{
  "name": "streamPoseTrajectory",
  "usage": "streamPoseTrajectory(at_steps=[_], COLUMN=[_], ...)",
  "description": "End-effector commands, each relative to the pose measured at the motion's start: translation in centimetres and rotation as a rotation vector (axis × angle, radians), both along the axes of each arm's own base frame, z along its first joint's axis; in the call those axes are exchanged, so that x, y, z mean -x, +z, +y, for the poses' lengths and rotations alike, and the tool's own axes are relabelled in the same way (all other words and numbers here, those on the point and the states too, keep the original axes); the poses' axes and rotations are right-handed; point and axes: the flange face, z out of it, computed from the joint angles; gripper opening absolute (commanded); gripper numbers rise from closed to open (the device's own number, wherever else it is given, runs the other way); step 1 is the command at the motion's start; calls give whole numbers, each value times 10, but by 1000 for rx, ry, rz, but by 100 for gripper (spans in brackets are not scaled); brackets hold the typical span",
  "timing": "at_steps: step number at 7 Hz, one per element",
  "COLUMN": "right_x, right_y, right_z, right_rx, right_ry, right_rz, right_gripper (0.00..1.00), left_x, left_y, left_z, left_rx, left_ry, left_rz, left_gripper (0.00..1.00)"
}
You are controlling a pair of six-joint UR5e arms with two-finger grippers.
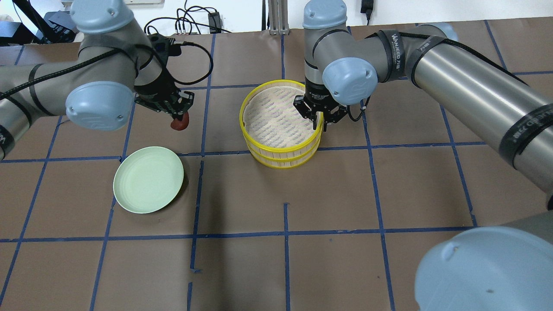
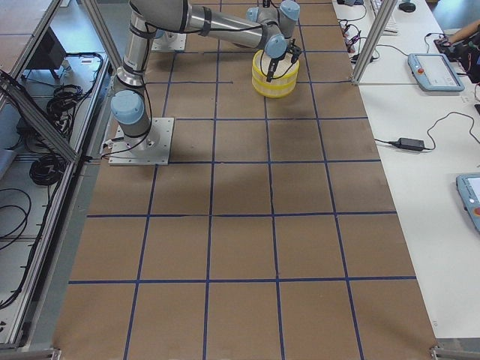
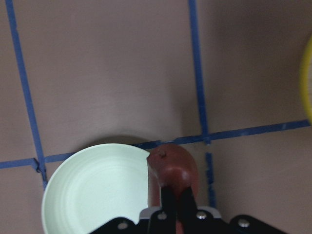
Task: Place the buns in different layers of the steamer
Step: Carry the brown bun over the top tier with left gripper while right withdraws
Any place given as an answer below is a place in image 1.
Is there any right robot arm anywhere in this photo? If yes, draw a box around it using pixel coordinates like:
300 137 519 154
294 0 553 311

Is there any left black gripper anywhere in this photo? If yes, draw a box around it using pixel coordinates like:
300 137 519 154
134 73 195 121

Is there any yellow steamer layer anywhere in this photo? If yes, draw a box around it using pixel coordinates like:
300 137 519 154
245 133 322 169
238 79 323 148

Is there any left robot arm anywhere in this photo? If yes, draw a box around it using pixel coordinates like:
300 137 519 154
0 0 195 158

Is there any black power adapter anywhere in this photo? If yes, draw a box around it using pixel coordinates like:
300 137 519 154
360 0 375 15

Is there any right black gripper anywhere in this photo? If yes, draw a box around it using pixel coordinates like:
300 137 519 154
293 82 347 132

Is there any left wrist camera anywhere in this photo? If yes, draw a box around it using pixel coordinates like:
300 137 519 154
147 34 182 57

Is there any light green plate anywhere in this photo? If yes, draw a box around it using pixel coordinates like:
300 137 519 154
112 147 185 214

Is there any aluminium frame post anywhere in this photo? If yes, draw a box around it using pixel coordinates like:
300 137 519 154
267 0 290 35

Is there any red-brown bun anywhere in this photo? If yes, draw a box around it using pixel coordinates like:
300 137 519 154
170 112 190 131

